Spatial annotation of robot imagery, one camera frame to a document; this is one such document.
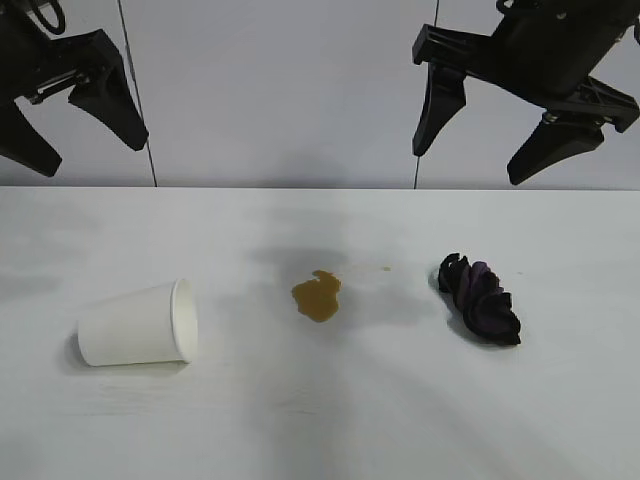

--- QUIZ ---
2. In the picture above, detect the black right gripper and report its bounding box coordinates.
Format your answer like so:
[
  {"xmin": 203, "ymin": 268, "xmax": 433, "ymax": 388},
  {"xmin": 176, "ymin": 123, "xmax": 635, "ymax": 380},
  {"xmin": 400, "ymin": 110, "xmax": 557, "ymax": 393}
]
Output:
[{"xmin": 412, "ymin": 0, "xmax": 640, "ymax": 187}]

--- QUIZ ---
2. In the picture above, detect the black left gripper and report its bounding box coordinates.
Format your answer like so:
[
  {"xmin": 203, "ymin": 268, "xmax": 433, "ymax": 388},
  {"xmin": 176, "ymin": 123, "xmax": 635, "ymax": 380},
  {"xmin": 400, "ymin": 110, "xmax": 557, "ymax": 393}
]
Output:
[{"xmin": 0, "ymin": 0, "xmax": 150, "ymax": 178}]

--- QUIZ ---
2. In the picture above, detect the dark purple cloth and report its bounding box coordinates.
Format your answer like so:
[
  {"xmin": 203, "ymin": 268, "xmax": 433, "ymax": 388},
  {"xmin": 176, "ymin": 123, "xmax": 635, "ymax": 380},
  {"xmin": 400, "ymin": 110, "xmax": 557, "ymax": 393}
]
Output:
[{"xmin": 430, "ymin": 253, "xmax": 523, "ymax": 347}]

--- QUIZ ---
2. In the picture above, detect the white paper cup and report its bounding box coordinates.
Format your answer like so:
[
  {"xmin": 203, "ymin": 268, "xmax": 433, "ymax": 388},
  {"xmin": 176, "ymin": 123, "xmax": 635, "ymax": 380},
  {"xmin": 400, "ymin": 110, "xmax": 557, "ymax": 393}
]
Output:
[{"xmin": 76, "ymin": 277, "xmax": 199, "ymax": 368}]

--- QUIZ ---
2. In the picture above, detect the brown coffee spill puddle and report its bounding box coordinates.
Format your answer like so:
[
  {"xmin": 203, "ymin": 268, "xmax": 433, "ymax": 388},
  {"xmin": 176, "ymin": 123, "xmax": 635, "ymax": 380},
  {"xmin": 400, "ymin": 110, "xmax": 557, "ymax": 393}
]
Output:
[{"xmin": 291, "ymin": 269, "xmax": 343, "ymax": 325}]

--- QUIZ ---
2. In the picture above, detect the black left gripper cable loop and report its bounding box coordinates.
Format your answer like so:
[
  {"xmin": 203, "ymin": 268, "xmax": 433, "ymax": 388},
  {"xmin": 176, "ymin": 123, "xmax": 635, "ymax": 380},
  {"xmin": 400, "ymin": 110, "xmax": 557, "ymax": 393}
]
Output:
[{"xmin": 33, "ymin": 0, "xmax": 62, "ymax": 24}]

